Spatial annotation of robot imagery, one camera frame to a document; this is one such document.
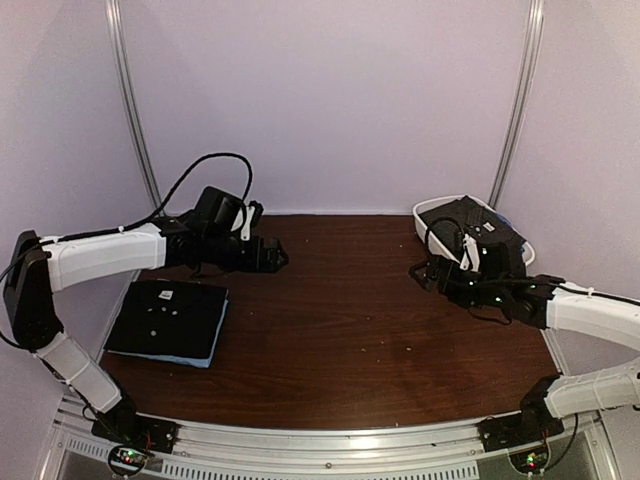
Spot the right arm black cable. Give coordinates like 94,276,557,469
423,215,640,306

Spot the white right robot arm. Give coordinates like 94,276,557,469
409,256,639,442

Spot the front aluminium rail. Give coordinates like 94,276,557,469
35,395,621,479

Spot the white plastic basin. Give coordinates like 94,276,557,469
412,195,536,267

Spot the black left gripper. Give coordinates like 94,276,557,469
203,232,289,275

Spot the blue patterned shirt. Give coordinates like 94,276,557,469
496,213,527,254

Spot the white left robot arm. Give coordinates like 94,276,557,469
1,220,289,444

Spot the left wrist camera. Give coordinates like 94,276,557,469
191,186,264,241

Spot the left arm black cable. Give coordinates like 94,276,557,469
0,152,253,281

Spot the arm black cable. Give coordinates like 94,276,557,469
423,215,640,306
0,152,253,281

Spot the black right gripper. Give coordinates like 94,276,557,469
410,255,508,309

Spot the right aluminium frame post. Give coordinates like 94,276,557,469
489,0,545,208

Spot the black long sleeve shirt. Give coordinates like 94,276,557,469
104,280,229,369

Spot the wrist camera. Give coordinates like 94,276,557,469
459,233,526,279
191,186,264,241

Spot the left aluminium frame post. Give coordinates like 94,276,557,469
105,0,162,208

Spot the light blue shirt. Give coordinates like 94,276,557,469
104,300,229,369

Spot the grey striped shirt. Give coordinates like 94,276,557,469
420,196,518,254

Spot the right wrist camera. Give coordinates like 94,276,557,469
459,233,526,279

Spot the aluminium frame post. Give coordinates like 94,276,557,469
105,0,162,208
489,0,545,208

